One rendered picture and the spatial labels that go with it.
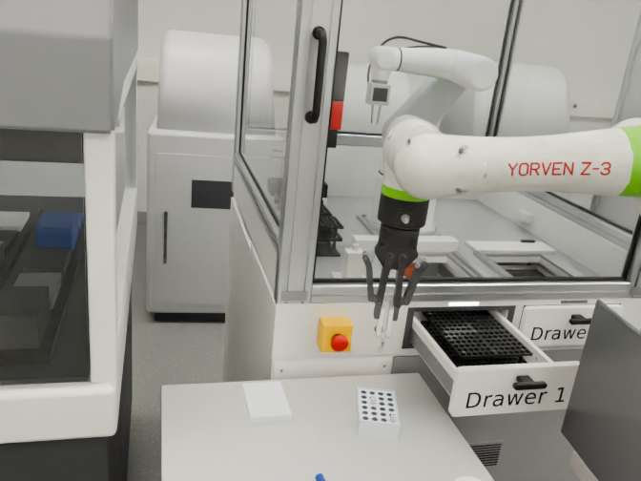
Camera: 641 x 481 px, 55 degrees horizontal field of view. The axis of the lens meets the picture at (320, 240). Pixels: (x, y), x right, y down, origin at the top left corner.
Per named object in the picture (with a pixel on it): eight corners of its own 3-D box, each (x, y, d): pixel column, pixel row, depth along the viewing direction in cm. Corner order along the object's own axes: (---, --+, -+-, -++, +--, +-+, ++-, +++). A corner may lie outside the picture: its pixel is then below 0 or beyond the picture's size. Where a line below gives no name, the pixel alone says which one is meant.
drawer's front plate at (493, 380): (572, 408, 134) (585, 365, 130) (450, 417, 127) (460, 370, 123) (568, 404, 136) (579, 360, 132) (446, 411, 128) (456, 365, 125)
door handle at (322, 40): (321, 128, 123) (332, 27, 116) (309, 127, 122) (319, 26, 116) (316, 123, 127) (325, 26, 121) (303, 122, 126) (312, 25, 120)
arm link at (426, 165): (592, 185, 109) (602, 121, 105) (625, 204, 98) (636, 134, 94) (387, 190, 108) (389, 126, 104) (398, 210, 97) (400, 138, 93)
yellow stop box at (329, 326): (351, 353, 143) (355, 325, 140) (320, 354, 141) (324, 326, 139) (345, 343, 147) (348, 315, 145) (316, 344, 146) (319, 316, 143)
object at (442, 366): (562, 398, 135) (568, 374, 133) (455, 405, 128) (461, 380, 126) (477, 314, 171) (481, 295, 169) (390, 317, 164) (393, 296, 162)
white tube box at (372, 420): (397, 439, 127) (400, 424, 126) (357, 435, 127) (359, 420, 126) (392, 405, 139) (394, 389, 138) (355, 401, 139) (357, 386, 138)
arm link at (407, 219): (425, 189, 121) (379, 184, 120) (434, 206, 110) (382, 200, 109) (421, 219, 123) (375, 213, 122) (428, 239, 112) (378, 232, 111)
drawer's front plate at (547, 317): (613, 344, 166) (625, 306, 162) (519, 347, 158) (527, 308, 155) (609, 340, 168) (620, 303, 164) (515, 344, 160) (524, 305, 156)
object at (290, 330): (635, 345, 170) (650, 297, 166) (271, 360, 144) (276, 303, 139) (475, 230, 257) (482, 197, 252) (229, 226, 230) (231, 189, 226)
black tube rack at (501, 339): (527, 378, 141) (532, 353, 139) (456, 382, 136) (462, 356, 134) (481, 331, 161) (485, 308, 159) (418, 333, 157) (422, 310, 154)
